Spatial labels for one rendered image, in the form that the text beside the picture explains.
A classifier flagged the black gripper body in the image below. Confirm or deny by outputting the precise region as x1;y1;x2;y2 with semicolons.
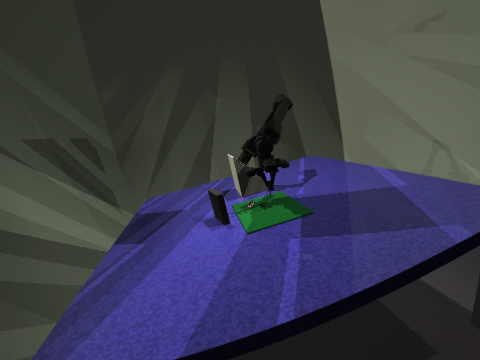
244;153;290;177

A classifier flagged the black cable with plug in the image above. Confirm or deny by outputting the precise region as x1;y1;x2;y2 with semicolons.
243;180;274;211

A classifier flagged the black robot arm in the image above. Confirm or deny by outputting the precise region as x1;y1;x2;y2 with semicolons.
238;94;294;173

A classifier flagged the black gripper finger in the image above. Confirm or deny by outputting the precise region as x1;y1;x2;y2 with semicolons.
270;170;279;186
256;173;269;188

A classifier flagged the green circuit board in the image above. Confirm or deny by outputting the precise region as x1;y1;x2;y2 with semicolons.
232;191;315;234

